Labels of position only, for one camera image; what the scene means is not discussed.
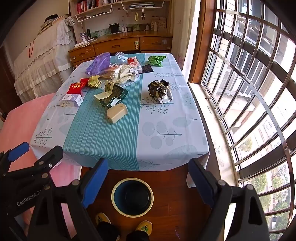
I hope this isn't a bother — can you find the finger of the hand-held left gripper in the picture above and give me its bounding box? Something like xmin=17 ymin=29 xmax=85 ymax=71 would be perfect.
xmin=0 ymin=142 xmax=30 ymax=173
xmin=35 ymin=146 xmax=64 ymax=175

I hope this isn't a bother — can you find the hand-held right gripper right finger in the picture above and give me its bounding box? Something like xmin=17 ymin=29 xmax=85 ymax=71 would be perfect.
xmin=188 ymin=158 xmax=270 ymax=241

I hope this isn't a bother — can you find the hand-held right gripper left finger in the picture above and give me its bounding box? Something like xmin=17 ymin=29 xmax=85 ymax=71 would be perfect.
xmin=28 ymin=158 xmax=109 ymax=241

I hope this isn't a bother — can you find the dark blue cream-rimmed trash bin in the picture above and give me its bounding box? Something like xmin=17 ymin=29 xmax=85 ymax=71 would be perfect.
xmin=111 ymin=178 xmax=154 ymax=218

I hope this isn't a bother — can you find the red box gold print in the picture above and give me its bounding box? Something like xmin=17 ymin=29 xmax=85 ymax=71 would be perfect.
xmin=69 ymin=83 xmax=85 ymax=96

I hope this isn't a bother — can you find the beige box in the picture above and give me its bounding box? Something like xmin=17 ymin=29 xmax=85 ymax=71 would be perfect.
xmin=107 ymin=103 xmax=128 ymax=124

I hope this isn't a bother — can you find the yellow wrapper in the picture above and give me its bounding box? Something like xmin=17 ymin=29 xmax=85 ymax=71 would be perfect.
xmin=88 ymin=75 xmax=102 ymax=88

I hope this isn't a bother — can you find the dark green box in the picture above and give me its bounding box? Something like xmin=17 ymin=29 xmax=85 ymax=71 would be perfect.
xmin=94 ymin=80 xmax=128 ymax=109

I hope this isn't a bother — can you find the black and white paper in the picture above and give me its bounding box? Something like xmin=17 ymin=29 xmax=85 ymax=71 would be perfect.
xmin=148 ymin=79 xmax=173 ymax=102

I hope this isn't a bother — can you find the brown snack packet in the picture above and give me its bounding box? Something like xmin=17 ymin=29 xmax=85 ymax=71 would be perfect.
xmin=99 ymin=65 xmax=121 ymax=78

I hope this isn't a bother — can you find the purple plastic bag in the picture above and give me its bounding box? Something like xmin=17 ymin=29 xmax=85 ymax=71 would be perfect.
xmin=85 ymin=52 xmax=111 ymax=76

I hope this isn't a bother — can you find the beige paper bag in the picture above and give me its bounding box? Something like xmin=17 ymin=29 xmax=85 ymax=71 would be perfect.
xmin=112 ymin=64 xmax=137 ymax=84

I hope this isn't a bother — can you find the red and white carton box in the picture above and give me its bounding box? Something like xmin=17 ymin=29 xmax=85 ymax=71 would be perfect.
xmin=126 ymin=57 xmax=142 ymax=73

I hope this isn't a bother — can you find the pink blanket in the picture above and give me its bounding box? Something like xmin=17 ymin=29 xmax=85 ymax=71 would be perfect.
xmin=0 ymin=93 xmax=81 ymax=241

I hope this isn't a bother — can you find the yellow embroidered slipper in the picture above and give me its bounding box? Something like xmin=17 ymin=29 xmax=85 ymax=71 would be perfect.
xmin=135 ymin=221 xmax=153 ymax=233
xmin=95 ymin=212 xmax=111 ymax=226

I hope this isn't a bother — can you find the person's left leg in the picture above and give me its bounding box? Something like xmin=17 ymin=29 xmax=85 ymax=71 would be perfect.
xmin=96 ymin=221 xmax=121 ymax=241

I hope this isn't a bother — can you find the person's leg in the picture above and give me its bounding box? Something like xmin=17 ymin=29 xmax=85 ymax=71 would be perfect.
xmin=96 ymin=221 xmax=121 ymax=241
xmin=126 ymin=230 xmax=149 ymax=241

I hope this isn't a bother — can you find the table with patterned tablecloth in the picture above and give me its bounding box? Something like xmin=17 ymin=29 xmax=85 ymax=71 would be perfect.
xmin=30 ymin=53 xmax=210 ymax=188

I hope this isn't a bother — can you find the stone window sill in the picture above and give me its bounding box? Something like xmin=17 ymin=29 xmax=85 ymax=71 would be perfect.
xmin=188 ymin=83 xmax=241 ymax=186

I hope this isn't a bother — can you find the person's right leg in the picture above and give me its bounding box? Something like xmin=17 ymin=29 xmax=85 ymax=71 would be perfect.
xmin=126 ymin=230 xmax=149 ymax=241

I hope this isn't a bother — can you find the white lace covered piano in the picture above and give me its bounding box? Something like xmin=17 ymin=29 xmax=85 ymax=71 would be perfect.
xmin=13 ymin=14 xmax=77 ymax=103

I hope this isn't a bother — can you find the clear blue plastic bag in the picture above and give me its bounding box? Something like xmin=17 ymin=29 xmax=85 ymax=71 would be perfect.
xmin=110 ymin=53 xmax=129 ymax=66

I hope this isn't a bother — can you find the window with metal grille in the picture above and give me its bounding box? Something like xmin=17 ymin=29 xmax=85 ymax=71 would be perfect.
xmin=201 ymin=0 xmax=296 ymax=241

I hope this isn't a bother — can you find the wooden desk with drawers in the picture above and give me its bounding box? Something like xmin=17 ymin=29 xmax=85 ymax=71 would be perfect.
xmin=69 ymin=35 xmax=173 ymax=69

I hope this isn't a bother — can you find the green crumpled wrapper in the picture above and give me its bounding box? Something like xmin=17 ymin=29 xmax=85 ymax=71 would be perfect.
xmin=147 ymin=55 xmax=167 ymax=67

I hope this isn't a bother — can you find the stack of books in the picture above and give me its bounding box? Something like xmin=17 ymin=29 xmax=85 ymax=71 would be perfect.
xmin=37 ymin=14 xmax=70 ymax=35

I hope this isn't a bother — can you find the white floral curtain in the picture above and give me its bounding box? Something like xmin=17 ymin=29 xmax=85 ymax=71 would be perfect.
xmin=171 ymin=0 xmax=201 ymax=77

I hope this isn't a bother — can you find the row of books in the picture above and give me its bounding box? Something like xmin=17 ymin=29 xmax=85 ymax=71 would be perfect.
xmin=76 ymin=0 xmax=111 ymax=13

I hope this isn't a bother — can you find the wooden bookshelf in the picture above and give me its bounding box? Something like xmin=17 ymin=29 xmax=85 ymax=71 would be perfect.
xmin=69 ymin=0 xmax=173 ymax=39

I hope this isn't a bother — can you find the wooden window frame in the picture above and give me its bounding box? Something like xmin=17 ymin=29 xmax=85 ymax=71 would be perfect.
xmin=188 ymin=0 xmax=216 ymax=85

